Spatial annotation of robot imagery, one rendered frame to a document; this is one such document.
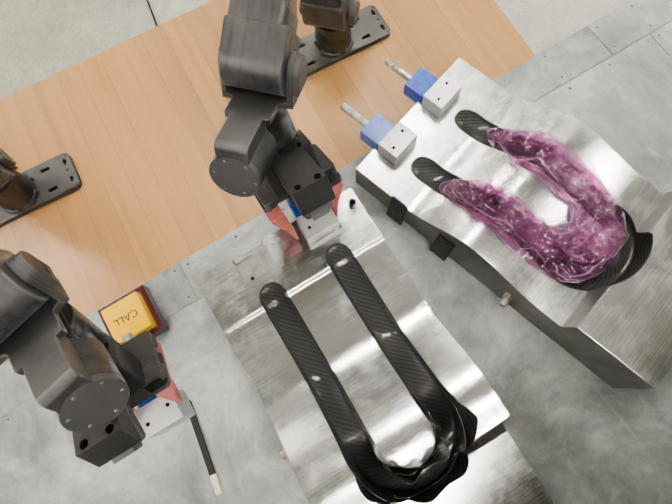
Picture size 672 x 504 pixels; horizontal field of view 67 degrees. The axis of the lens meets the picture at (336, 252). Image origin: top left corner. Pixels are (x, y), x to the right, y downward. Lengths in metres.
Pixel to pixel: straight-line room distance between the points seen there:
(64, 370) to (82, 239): 0.50
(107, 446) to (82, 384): 0.08
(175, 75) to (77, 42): 1.27
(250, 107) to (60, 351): 0.30
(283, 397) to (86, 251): 0.42
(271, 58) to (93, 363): 0.33
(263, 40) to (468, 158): 0.40
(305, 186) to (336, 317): 0.23
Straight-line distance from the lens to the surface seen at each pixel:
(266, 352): 0.72
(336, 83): 0.94
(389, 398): 0.67
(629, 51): 1.08
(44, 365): 0.48
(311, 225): 0.71
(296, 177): 0.57
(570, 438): 0.85
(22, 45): 2.36
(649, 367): 0.77
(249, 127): 0.54
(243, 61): 0.55
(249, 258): 0.76
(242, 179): 0.55
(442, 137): 0.84
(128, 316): 0.83
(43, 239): 0.97
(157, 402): 0.67
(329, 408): 0.69
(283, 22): 0.55
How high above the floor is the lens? 1.59
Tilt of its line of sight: 75 degrees down
